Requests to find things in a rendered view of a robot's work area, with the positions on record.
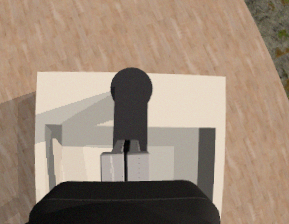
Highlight white rectangular sink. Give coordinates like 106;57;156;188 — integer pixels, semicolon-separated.
35;72;226;219

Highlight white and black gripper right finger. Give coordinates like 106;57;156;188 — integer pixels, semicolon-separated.
126;140;150;181

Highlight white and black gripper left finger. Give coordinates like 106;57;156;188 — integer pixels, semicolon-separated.
100;140;127;181

